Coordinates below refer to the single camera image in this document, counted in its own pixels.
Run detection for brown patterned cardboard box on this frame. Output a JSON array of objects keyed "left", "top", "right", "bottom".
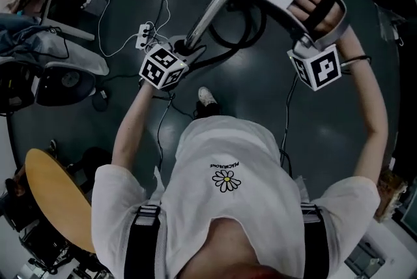
[{"left": 374, "top": 169, "right": 408, "bottom": 223}]

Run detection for clear plastic bag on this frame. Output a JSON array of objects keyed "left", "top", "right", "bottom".
[{"left": 377, "top": 3, "right": 408, "bottom": 44}]

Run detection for person's black trousers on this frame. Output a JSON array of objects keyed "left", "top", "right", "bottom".
[{"left": 194, "top": 100, "right": 222, "bottom": 119}]

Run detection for black grey shoulder strap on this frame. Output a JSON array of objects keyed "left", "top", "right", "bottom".
[
  {"left": 299, "top": 202, "right": 330, "bottom": 279},
  {"left": 123, "top": 204, "right": 164, "bottom": 279}
]

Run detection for white power cable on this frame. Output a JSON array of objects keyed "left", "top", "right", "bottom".
[{"left": 96, "top": 0, "right": 172, "bottom": 57}]

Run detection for white sneaker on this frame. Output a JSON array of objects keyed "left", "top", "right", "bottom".
[{"left": 197, "top": 86, "right": 218, "bottom": 108}]

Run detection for person's left forearm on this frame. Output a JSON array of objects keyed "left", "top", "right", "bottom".
[{"left": 111, "top": 81, "right": 175, "bottom": 171}]

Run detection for black metal frame rack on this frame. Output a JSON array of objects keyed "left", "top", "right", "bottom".
[{"left": 0, "top": 199, "right": 98, "bottom": 279}]

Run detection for person's neck and chest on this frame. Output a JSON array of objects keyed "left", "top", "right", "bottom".
[{"left": 175, "top": 218, "right": 296, "bottom": 279}]

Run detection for person's right forearm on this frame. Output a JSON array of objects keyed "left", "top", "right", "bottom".
[{"left": 332, "top": 26, "right": 390, "bottom": 148}]

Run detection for white power strip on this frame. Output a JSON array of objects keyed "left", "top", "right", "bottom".
[{"left": 136, "top": 22, "right": 154, "bottom": 50}]

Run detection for white flower print t-shirt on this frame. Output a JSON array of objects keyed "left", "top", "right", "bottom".
[{"left": 91, "top": 116, "right": 382, "bottom": 279}]

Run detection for grey box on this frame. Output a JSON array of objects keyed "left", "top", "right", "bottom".
[{"left": 81, "top": 0, "right": 109, "bottom": 17}]

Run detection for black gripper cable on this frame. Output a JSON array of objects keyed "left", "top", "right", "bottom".
[{"left": 152, "top": 90, "right": 196, "bottom": 184}]

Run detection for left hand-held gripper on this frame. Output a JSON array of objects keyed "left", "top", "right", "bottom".
[{"left": 139, "top": 35, "right": 207, "bottom": 90}]

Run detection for grey plastic crate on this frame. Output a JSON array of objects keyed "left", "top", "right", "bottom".
[{"left": 345, "top": 235, "right": 386, "bottom": 272}]

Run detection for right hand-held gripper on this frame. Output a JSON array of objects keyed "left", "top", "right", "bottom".
[{"left": 250, "top": 0, "right": 349, "bottom": 92}]

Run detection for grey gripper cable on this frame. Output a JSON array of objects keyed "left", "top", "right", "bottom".
[{"left": 278, "top": 74, "right": 299, "bottom": 176}]

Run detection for black wrist band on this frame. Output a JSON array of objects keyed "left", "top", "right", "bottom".
[{"left": 341, "top": 55, "right": 372, "bottom": 67}]

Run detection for round wooden table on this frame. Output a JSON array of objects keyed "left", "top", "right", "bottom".
[{"left": 25, "top": 146, "right": 113, "bottom": 254}]

